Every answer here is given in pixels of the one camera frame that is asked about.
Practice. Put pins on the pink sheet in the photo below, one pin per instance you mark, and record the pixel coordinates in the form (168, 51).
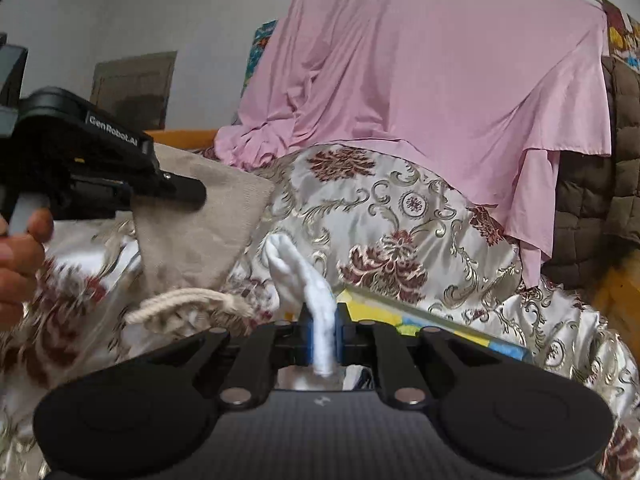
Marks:
(425, 85)

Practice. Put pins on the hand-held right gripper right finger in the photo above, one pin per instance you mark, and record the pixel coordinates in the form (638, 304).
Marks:
(343, 337)

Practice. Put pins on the brown quilted jacket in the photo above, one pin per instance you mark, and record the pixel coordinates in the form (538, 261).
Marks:
(595, 185)

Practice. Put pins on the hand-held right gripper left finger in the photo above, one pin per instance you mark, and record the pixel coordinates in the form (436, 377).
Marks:
(306, 340)

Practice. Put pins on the floral satin blanket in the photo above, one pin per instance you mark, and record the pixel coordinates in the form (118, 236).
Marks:
(400, 230)

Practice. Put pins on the metal tray with colourful print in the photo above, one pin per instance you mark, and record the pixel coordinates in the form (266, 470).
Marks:
(440, 332)

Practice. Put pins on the person's left hand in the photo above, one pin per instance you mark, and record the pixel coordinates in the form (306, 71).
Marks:
(20, 265)

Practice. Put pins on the colourful printed cloth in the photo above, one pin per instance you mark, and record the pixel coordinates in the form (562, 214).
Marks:
(262, 55)

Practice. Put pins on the colourful wall poster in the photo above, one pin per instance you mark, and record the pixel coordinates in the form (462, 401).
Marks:
(622, 30)

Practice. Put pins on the white terry sock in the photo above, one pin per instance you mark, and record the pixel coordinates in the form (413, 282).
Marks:
(310, 280)

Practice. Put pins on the wooden bed frame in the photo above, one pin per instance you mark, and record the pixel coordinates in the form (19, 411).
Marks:
(182, 137)

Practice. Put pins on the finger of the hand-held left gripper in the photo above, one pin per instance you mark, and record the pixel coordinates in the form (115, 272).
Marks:
(182, 190)

